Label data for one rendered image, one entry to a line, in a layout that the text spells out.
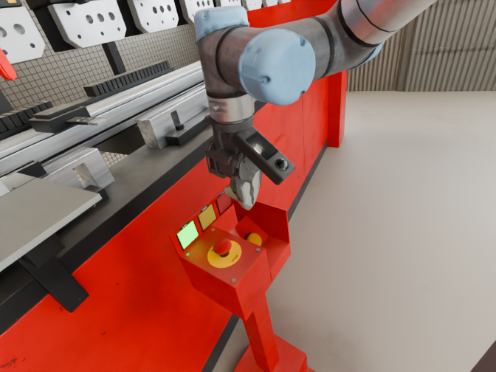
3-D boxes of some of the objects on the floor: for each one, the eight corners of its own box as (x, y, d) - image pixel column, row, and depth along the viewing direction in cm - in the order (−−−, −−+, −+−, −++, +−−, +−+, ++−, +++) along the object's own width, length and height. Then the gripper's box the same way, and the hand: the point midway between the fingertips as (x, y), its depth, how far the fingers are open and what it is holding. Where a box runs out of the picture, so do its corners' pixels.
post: (176, 210, 200) (-12, -241, 87) (171, 209, 202) (-18, -232, 89) (180, 206, 203) (4, -233, 90) (175, 205, 205) (-2, -225, 92)
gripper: (226, 102, 50) (238, 188, 63) (193, 121, 44) (213, 211, 57) (263, 109, 45) (268, 200, 58) (232, 131, 40) (245, 226, 53)
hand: (251, 205), depth 56 cm, fingers closed
